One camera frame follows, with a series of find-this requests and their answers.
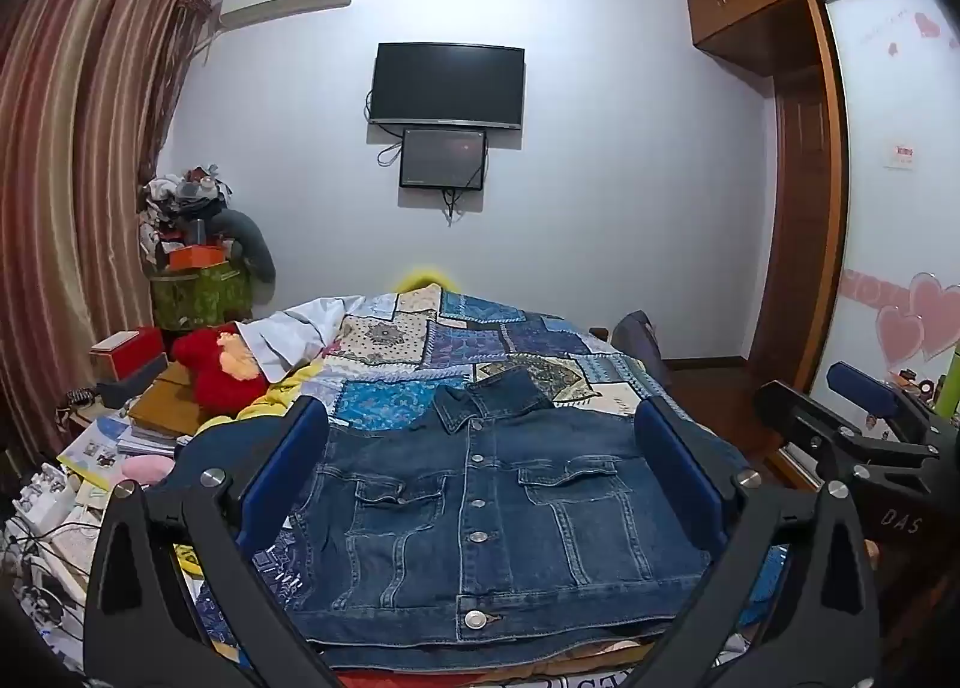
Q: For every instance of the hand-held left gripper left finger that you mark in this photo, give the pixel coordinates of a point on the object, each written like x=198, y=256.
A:
x=289, y=467

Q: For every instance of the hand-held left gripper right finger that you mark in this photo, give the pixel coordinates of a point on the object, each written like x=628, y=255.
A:
x=675, y=467

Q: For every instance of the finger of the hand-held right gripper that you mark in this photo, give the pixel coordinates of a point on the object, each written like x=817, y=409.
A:
x=802, y=425
x=862, y=389

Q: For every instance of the blue denim jacket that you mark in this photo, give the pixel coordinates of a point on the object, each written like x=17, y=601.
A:
x=487, y=508

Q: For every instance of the grey bag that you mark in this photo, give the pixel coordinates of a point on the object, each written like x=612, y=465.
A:
x=637, y=343

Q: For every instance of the red plush toy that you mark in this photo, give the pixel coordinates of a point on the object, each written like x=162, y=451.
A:
x=206, y=365

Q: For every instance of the white cloth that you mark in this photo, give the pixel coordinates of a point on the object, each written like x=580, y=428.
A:
x=292, y=335

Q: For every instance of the pink soft item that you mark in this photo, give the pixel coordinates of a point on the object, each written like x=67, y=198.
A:
x=150, y=470

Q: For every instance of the brown cardboard sheet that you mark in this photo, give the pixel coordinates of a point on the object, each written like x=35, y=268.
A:
x=169, y=395

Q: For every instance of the stack of books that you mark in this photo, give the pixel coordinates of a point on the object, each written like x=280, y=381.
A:
x=135, y=436

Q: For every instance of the wooden room door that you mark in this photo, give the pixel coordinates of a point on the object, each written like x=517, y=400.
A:
x=795, y=223

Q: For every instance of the green storage box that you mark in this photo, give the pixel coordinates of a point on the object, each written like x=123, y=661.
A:
x=199, y=298

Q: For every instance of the red and white box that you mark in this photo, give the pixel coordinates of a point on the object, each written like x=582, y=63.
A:
x=127, y=350

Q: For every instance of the blue patchwork blanket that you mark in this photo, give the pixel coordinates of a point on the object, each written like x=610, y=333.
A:
x=465, y=343

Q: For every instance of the orange box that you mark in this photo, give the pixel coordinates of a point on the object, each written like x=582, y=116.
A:
x=196, y=257

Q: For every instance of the grey stuffed cushion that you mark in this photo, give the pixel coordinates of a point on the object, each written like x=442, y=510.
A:
x=251, y=238

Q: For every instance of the white power strip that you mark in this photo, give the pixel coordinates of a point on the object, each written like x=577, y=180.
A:
x=45, y=500

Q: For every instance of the pile of mixed clutter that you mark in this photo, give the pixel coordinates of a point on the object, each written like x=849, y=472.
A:
x=180, y=204

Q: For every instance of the striped brown curtain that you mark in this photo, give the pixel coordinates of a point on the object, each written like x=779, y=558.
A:
x=67, y=170

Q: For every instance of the wooden bed post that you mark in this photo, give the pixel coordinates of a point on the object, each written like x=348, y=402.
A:
x=600, y=333

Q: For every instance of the white wall label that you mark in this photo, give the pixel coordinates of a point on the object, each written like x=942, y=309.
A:
x=901, y=157

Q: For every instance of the small black wall monitor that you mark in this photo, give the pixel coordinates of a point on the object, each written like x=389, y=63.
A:
x=442, y=157

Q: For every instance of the black wall television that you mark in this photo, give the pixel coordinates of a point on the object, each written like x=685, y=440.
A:
x=448, y=86

